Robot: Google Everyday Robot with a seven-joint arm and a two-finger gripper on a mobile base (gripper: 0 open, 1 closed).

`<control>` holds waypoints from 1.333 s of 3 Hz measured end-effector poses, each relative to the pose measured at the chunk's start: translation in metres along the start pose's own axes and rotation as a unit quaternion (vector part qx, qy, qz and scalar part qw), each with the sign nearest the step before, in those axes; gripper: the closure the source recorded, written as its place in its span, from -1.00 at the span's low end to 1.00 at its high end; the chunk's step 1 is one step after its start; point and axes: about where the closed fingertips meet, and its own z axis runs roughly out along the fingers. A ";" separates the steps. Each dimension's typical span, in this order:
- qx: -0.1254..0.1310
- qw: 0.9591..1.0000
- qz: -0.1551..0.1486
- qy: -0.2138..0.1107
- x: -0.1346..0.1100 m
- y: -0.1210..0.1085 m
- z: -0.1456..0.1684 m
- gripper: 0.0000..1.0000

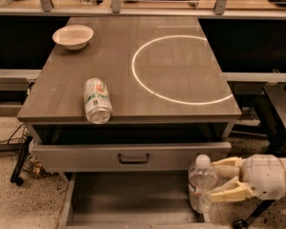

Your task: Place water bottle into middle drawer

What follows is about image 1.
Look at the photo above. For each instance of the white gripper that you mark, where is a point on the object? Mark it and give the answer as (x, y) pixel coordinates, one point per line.
(266, 176)

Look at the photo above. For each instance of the clear plastic water bottle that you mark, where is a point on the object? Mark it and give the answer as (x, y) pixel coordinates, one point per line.
(202, 178)

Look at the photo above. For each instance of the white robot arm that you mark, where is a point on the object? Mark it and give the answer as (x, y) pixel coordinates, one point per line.
(257, 176)

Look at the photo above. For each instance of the open middle drawer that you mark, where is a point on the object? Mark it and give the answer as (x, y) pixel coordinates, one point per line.
(130, 200)

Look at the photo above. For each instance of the grey top drawer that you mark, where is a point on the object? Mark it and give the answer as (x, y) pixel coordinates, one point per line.
(103, 158)

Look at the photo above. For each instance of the black office chair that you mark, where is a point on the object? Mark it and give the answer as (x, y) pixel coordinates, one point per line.
(271, 110)

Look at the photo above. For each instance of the silver green soda can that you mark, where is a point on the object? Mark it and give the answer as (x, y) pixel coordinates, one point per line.
(97, 103)

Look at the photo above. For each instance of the white bowl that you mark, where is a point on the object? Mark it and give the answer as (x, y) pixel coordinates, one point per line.
(73, 37)

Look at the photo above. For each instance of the black wheeled stand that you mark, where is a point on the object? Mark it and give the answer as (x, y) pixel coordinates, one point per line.
(23, 153)

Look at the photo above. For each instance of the black drawer handle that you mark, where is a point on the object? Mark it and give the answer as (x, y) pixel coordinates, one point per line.
(128, 160)

